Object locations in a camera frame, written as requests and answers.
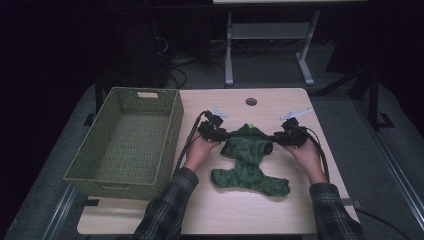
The dark green small garment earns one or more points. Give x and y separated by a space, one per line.
248 156

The grey round table grommet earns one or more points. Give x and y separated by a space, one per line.
251 101

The white metal stand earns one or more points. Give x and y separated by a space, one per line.
266 30

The green woven basket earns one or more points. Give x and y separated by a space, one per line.
130 146

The black metal stand leg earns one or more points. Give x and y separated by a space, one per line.
370 90

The person's left hand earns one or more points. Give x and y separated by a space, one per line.
196 151

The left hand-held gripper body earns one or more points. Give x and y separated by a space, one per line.
209 130

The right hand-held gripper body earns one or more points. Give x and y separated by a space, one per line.
295 135

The black computer tower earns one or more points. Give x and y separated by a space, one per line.
140 56

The grey table edge clamp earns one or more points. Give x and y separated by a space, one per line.
351 202

